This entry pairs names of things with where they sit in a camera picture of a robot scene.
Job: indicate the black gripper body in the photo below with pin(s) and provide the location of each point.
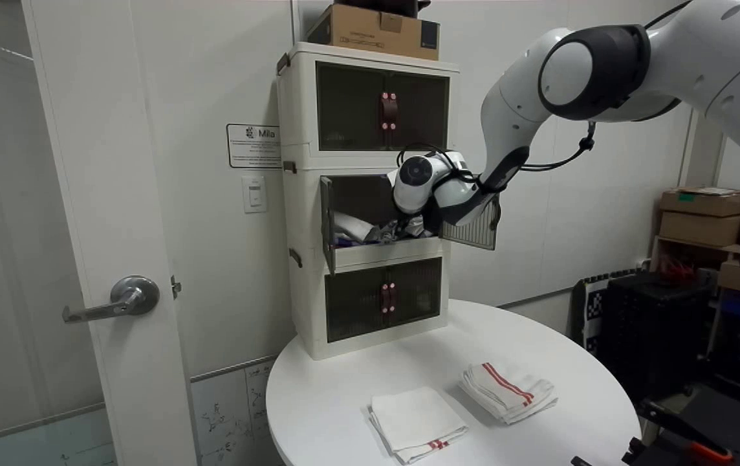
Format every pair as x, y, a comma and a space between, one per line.
411, 226

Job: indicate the white cloth with blue stripes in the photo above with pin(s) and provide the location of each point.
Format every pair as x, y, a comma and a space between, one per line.
385, 234

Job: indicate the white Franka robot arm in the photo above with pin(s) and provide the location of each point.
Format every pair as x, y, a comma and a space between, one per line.
628, 68

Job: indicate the smoked translucent cabinet door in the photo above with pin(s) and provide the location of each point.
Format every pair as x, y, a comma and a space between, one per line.
475, 234

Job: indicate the rolled white cloth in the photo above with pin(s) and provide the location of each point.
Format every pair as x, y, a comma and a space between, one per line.
349, 227

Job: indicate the white stacked cabinet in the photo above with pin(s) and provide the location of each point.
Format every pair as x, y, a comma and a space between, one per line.
300, 215

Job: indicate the folded cloth with red stripe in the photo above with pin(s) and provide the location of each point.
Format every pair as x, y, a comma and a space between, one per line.
507, 389

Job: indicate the folded cloth with red mark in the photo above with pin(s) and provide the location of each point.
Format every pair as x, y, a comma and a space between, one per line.
411, 419

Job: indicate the black and white panel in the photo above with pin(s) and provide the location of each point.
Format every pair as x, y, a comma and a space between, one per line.
590, 312

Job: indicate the brown cardboard box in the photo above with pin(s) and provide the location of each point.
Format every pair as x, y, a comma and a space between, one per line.
379, 31

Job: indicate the black object on cardboard box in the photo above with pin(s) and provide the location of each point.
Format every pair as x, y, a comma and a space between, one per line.
390, 6

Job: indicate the door latch plate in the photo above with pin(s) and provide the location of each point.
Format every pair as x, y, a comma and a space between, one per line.
177, 286

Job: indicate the black case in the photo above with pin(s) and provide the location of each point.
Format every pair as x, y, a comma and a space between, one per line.
656, 332

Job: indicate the large cardboard box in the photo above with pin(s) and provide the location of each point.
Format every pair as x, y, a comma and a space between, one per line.
697, 227

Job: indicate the flat cardboard box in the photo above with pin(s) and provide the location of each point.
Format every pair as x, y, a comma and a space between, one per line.
707, 200

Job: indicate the white door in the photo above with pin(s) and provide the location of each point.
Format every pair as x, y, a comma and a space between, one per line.
101, 172

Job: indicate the small white wall plate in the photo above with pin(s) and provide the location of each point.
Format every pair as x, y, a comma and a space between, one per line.
255, 194

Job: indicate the wall sign plate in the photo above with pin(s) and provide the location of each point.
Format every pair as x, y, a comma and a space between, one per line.
252, 145

